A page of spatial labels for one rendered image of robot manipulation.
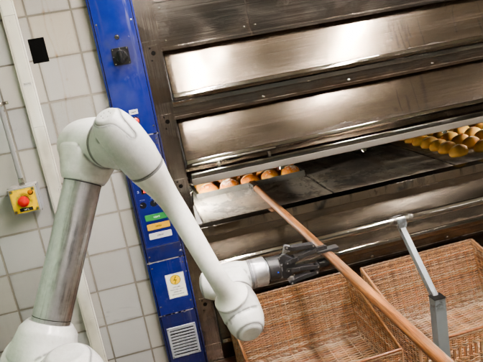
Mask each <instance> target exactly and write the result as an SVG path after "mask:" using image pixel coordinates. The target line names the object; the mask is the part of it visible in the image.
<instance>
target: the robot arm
mask: <svg viewBox="0 0 483 362"><path fill-rule="evenodd" d="M57 152H58V155H59V158H60V174H61V177H62V178H64V180H63V186H62V189H61V192H60V198H59V201H58V204H57V210H56V214H55V219H54V223H53V226H52V232H51V235H50V240H49V244H48V247H47V253H46V257H45V262H44V265H43V269H42V274H41V278H40V283H39V287H38V290H37V296H36V299H35V303H34V308H33V311H32V317H29V318H27V319H26V320H25V321H24V322H23V323H22V324H20V325H19V327H18V329H17V331H16V333H15V335H14V337H13V339H12V341H11V342H10V343H9V344H8V346H7V347H6V348H5V349H4V352H3V353H2V355H1V358H0V362H104V361H103V359H102V358H101V357H100V355H99V354H97V352H95V350H94V349H92V348H91V347H90V346H88V345H85V344H82V343H78V333H77V331H76V329H75V327H74V325H73V324H72V323H71V319H72V316H73V310H74V307H75V301H76V297H77V293H78V288H79V284H80V280H81V274H82V271H83V265H84V262H85V258H86V252H87V249H88V243H89V239H90V236H91V230H92V227H93V221H94V217H95V214H96V208H97V205H98V199H99V195H100V191H101V186H104V185H105V184H106V183H107V182H108V181H109V178H110V176H111V174H112V173H113V171H114V170H118V171H122V172H123V173H124V174H125V175H126V176H127V177H128V178H129V179H130V180H131V181H132V182H133V183H134V184H136V185H137V186H138V187H140V188H141V189H142V190H143V191H145V192H146V193H147V194H148V195H149V196H150V197H151V198H152V199H153V200H154V201H155V202H156V203H157V204H158V205H159V206H160V207H161V208H162V210H163V211H164V212H165V214H166V216H167V217H168V218H169V220H170V222H171V223H172V224H173V226H174V228H175V230H176V231H177V232H178V234H179V236H180V237H181V239H182V240H183V243H184V244H185V246H186V247H187V249H188V250H189V252H190V254H191V255H192V257H193V258H194V260H195V262H196V263H197V265H198V267H199V268H200V270H201V271H202V273H201V275H200V278H199V286H200V289H201V293H202V295H203V297H204V298H205V299H208V300H215V306H216V308H217V310H218V312H219V314H220V316H221V318H222V320H223V322H224V324H225V325H227V328H228V329H229V331H230V333H231V334H232V335H233V336H234V337H235V338H237V339H238V340H241V341H251V340H254V339H255V338H257V337H258V336H259V335H260V333H261V332H262V331H263V329H264V326H265V317H264V313H263V310H262V307H261V304H260V303H259V300H258V298H257V296H256V294H255V293H254V291H253V290H252V289H255V288H258V287H262V286H265V285H268V284H269V283H270V282H273V281H275V280H278V279H282V278H284V279H288V281H289V283H290V284H291V285H294V283H296V282H298V281H300V280H302V279H306V278H308V277H311V276H314V275H317V274H319V269H320V268H321V267H324V266H328V265H329V263H330V262H329V261H327V260H326V259H325V258H322V259H317V260H316V261H317V262H316V261H315V263H308V264H295V262H296V261H298V260H299V259H302V258H304V257H307V256H309V255H311V254H314V253H317V254H323V253H326V252H330V251H334V250H337V249H339V247H338V246H337V245H336V244H333V245H330V246H326V245H320V246H315V244H314V243H313V242H306V243H297V244H293V245H288V244H283V245H282V247H283V250H282V253H280V254H278V255H276V256H270V257H267V258H264V259H263V257H257V258H254V259H247V260H246V261H230V262H226V263H223V264H220V263H219V261H218V259H217V258H216V255H215V253H214V252H213V250H212V248H211V247H210V245H209V243H208V242H207V240H206V237H205V236H204V235H203V232H202V230H201V229H200V227H199V225H198V224H197V222H196V220H195V218H194V217H193V215H192V213H191V211H190V210H189V208H188V206H187V205H186V203H185V201H184V199H183V198H182V196H181V195H180V193H179V192H178V189H177V188H176V186H175V184H174V182H173V180H172V178H171V176H170V173H169V172H168V170H167V167H166V165H165V162H164V160H163V158H162V157H161V155H160V153H159V152H158V150H157V147H156V146H155V144H154V142H153V141H152V140H151V138H150V137H149V135H148V134H147V132H146V131H145V130H144V129H143V128H142V127H141V125H140V124H139V123H138V122H137V121H136V120H135V119H134V118H133V117H132V116H130V115H129V114H128V113H126V112H125V111H123V110H121V109H120V108H107V109H105V110H103V111H102V112H100V113H99V114H98V115H97V117H90V118H84V119H78V120H76V121H74V122H71V123H70V124H68V125H67V126H66V127H65V128H64V129H63V130H62V131H61V132H60V134H59V136H58V138H57ZM302 249H305V250H304V251H301V252H298V253H296V254H292V255H289V254H286V253H287V252H290V251H297V250H302ZM302 270H308V271H305V272H302V273H299V274H296V275H294V276H291V275H292V274H293V272H299V271H302Z"/></svg>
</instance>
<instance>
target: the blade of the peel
mask: <svg viewBox="0 0 483 362"><path fill-rule="evenodd" d="M299 170H300V171H298V172H292V173H289V174H285V175H279V176H276V177H270V178H267V179H263V180H261V179H259V180H257V181H256V182H257V183H258V184H259V186H260V185H266V184H270V183H274V182H279V181H283V180H288V179H292V178H295V177H301V176H304V175H305V170H303V169H301V168H299ZM190 188H191V189H192V190H193V193H194V195H195V196H196V198H197V199H198V200H200V199H204V198H209V197H213V196H217V195H222V194H226V193H229V192H235V191H238V190H244V189H247V188H249V183H244V184H240V183H239V185H235V186H231V187H225V188H222V189H219V188H218V190H213V191H209V192H203V193H200V194H199V193H198V191H197V190H196V188H195V187H194V185H191V186H190Z"/></svg>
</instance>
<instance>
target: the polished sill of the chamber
mask: <svg viewBox="0 0 483 362"><path fill-rule="evenodd" d="M478 172H483V159H479V160H475V161H472V162H466V163H463V164H457V165H454V166H450V167H444V168H441V169H437V170H432V171H428V172H423V173H419V174H416V175H410V176H407V177H401V178H397V179H394V180H388V181H385V182H379V183H376V184H372V185H367V186H363V187H358V188H354V189H350V190H345V191H341V192H336V193H332V194H329V195H323V196H320V197H317V198H311V199H307V200H301V201H298V202H294V203H289V204H285V205H281V206H282V207H283V208H284V209H285V210H286V211H287V212H289V214H291V216H294V215H300V214H304V213H309V212H313V211H316V210H321V209H325V208H330V207H333V206H337V205H343V204H346V203H352V202H355V201H358V200H364V199H367V198H373V197H377V196H380V195H386V194H389V193H392V192H398V191H401V190H407V189H410V188H414V187H419V186H423V185H428V184H431V183H435V182H440V181H444V180H450V179H453V178H456V177H462V176H465V175H471V174H474V173H478ZM282 218H283V217H282V216H281V215H280V214H279V213H278V212H276V211H275V210H274V209H273V208H267V209H264V210H258V211H254V212H251V213H245V214H242V215H236V216H233V217H229V218H224V219H220V220H217V221H211V222H207V223H202V224H198V225H199V227H200V229H201V230H202V232H203V235H204V236H205V237H206V236H211V235H215V234H218V233H223V232H227V231H232V230H236V229H240V228H245V227H248V226H254V225H257V224H260V223H266V222H270V221H276V220H279V219H282Z"/></svg>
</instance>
